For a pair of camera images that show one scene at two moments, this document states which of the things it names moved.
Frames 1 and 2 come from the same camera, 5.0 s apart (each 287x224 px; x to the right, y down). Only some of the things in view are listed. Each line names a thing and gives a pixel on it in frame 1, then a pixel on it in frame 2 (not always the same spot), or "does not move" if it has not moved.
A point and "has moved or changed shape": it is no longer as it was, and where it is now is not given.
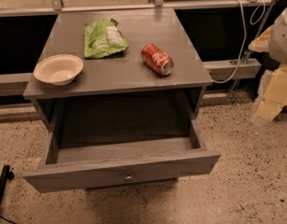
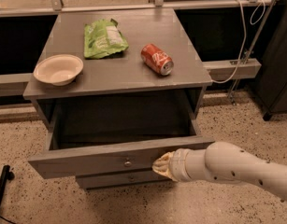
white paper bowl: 60,70 does not move
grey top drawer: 104,150 has moved or changed shape
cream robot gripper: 282,38 to 179,164
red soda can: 157,59 does not move
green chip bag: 102,37 does not move
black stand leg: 6,175 does not move
